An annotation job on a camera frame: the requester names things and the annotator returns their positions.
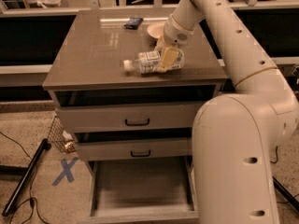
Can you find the grey drawer cabinet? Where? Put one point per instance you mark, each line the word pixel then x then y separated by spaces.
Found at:
pixel 88 69

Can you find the bottom grey drawer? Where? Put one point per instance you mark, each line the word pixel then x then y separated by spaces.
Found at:
pixel 142 191

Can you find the wire mesh basket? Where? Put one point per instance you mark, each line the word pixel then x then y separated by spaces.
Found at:
pixel 59 137

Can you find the blue tape cross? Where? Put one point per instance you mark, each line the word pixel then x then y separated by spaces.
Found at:
pixel 66 172

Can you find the white paper bowl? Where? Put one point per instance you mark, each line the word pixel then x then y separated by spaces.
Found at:
pixel 155 30

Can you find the black stand leg left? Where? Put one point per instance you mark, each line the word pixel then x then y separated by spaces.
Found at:
pixel 45 145

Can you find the dark blue snack packet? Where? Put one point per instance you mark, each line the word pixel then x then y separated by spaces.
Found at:
pixel 133 23

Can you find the black top drawer handle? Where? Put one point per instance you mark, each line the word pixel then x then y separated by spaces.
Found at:
pixel 144 122

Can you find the black middle drawer handle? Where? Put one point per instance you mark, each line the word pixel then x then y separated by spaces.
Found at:
pixel 140 154

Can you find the black drawer handle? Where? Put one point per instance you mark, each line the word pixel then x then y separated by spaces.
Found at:
pixel 144 122
pixel 140 154

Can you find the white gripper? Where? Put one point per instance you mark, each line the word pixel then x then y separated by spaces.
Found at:
pixel 175 33

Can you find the grey drawer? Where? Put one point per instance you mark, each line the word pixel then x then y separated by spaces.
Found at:
pixel 142 191
pixel 117 145
pixel 110 118

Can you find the middle grey drawer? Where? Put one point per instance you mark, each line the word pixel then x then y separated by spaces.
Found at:
pixel 117 145

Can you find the clear plastic water bottle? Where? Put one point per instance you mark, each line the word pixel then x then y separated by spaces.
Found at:
pixel 148 62

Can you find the top grey drawer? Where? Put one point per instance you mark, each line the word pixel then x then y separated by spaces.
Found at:
pixel 110 118

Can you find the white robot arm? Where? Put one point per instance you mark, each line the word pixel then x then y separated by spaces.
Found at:
pixel 233 134

